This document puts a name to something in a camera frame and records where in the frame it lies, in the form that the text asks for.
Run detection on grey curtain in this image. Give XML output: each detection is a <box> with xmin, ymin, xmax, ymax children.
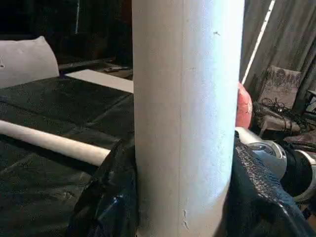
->
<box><xmin>240</xmin><ymin>0</ymin><xmax>316</xmax><ymax>102</ymax></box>

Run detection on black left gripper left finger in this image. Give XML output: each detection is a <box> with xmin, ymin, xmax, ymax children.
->
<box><xmin>66</xmin><ymin>137</ymin><xmax>140</xmax><ymax>237</ymax></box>

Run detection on red round ball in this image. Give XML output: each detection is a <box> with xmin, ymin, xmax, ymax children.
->
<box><xmin>236</xmin><ymin>81</ymin><xmax>254</xmax><ymax>130</ymax></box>

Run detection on grey patterned cushion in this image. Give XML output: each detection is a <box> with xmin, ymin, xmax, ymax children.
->
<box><xmin>258</xmin><ymin>65</ymin><xmax>302</xmax><ymax>108</ymax></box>

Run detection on white flat board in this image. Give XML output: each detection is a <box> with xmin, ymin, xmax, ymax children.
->
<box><xmin>64</xmin><ymin>69</ymin><xmax>134</xmax><ymax>94</ymax></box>

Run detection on white plastic table leg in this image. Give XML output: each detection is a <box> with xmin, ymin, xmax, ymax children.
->
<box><xmin>0</xmin><ymin>120</ymin><xmax>112</xmax><ymax>167</ymax></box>
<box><xmin>131</xmin><ymin>0</ymin><xmax>246</xmax><ymax>237</ymax></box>

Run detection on black cable tangle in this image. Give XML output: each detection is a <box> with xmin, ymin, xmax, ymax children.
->
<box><xmin>253</xmin><ymin>96</ymin><xmax>316</xmax><ymax>146</ymax></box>

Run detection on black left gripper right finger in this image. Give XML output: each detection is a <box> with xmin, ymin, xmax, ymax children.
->
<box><xmin>223</xmin><ymin>134</ymin><xmax>316</xmax><ymax>237</ymax></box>

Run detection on grey pillow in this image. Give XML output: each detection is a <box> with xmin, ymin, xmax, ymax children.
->
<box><xmin>0</xmin><ymin>36</ymin><xmax>60</xmax><ymax>90</ymax></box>

